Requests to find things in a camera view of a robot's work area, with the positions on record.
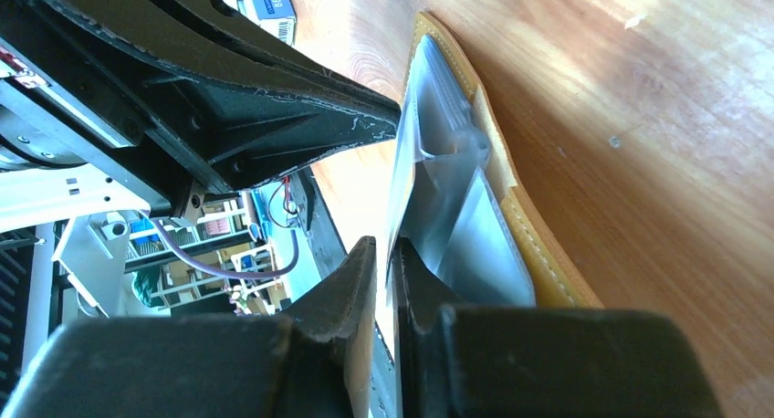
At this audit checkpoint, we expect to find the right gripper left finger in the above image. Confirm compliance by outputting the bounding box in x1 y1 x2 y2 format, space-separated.
3 236 376 417

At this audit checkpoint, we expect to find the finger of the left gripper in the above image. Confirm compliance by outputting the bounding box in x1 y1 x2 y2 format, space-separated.
12 0 401 192

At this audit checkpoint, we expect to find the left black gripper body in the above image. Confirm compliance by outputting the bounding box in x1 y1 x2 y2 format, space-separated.
1 0 236 222

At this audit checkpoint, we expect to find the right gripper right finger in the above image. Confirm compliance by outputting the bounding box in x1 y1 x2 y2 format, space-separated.
391 238 723 417

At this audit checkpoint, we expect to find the blue small box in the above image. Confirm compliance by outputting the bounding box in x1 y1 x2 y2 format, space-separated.
236 0 297 47

